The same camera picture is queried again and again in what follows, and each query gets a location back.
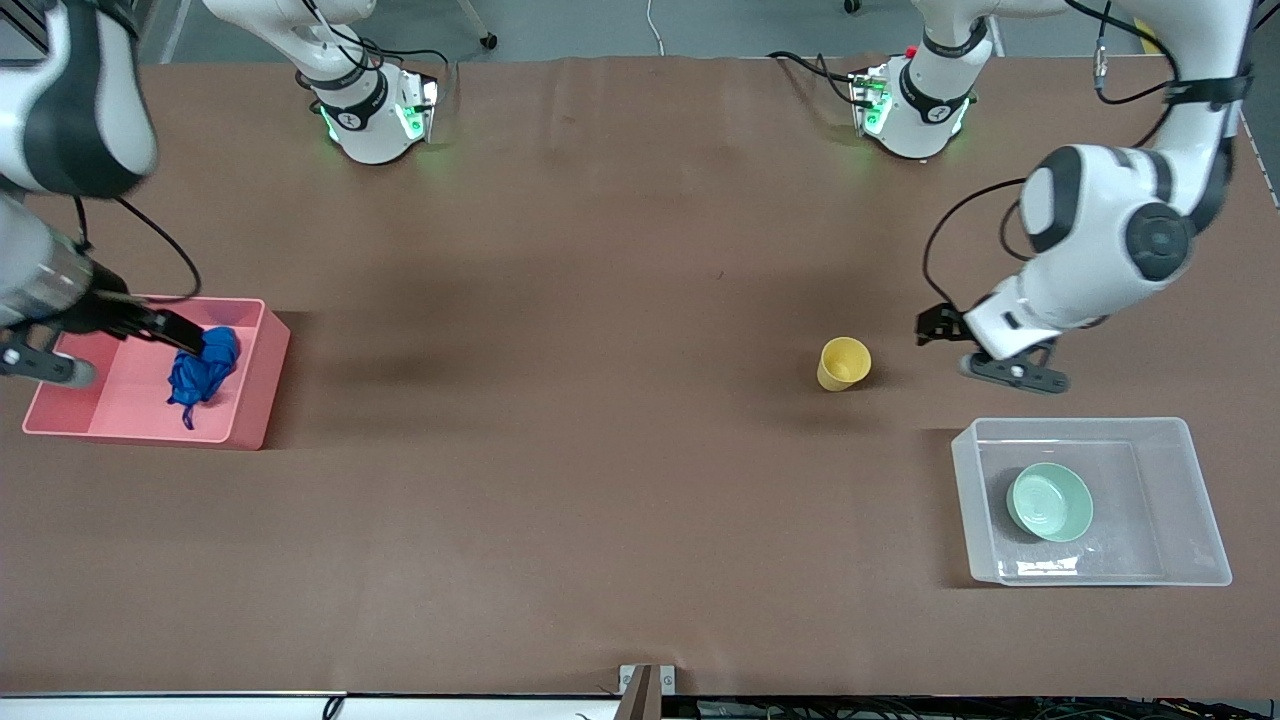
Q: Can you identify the blue cloth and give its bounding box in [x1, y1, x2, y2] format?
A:
[166, 326, 242, 431]

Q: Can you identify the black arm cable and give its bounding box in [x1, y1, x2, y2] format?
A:
[922, 0, 1183, 311]
[72, 193, 203, 301]

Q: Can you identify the black left base cable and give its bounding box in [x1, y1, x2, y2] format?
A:
[768, 50, 863, 106]

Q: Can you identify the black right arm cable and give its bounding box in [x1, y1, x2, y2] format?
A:
[72, 193, 203, 301]

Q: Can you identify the black base cable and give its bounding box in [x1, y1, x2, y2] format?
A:
[768, 50, 863, 106]
[300, 0, 451, 96]

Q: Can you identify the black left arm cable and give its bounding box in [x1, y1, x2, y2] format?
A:
[922, 0, 1183, 311]

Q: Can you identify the clear plastic storage box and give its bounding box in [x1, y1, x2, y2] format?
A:
[950, 417, 1233, 588]

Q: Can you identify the green ceramic bowl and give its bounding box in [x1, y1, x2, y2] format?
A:
[1006, 462, 1094, 544]

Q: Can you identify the metal table bracket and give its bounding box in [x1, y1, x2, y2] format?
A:
[618, 664, 677, 720]

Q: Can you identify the yellow cup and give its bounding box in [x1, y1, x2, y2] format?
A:
[817, 337, 872, 393]

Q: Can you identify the black right base cable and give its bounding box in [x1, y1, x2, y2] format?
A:
[300, 0, 451, 96]

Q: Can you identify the pink plastic bin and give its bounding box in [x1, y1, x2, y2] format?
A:
[22, 295, 292, 451]

